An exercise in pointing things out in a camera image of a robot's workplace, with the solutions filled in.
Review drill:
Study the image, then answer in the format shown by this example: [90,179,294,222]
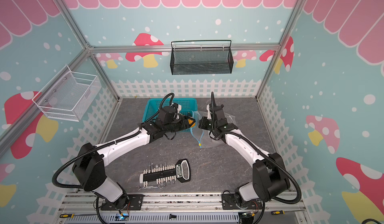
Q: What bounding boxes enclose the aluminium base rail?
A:
[53,192,311,224]

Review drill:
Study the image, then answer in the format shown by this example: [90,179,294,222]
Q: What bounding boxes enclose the black screwdriver bit set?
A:
[139,159,191,188]

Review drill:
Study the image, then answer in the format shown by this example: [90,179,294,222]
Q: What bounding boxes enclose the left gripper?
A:
[163,115,196,133]

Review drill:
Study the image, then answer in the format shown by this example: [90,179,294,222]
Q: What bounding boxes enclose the yellow handled screwdriver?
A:
[59,214,96,219]
[271,210,296,216]

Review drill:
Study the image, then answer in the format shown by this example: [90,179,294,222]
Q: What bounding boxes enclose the clear zip top bag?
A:
[189,111,223,149]

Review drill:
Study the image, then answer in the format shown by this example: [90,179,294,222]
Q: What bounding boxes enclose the yellow handled screwdriver right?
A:
[271,210,296,216]

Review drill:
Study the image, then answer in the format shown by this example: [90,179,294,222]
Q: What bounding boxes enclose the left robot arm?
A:
[52,114,196,210]

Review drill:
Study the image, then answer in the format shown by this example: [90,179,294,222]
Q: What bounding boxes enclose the white wire wall basket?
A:
[32,66,102,122]

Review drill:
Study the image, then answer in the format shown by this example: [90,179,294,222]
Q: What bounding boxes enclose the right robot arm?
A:
[199,117,302,207]

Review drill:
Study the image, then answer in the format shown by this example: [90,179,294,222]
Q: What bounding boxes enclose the black wire wall basket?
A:
[170,40,234,75]

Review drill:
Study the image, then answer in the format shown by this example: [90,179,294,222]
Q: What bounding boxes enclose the yellow handled screwdriver left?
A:
[59,214,96,219]

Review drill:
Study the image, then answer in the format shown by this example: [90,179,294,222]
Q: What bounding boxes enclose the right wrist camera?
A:
[207,104,226,121]

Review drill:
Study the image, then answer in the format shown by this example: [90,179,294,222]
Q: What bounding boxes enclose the teal plastic basket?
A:
[141,98,197,130]

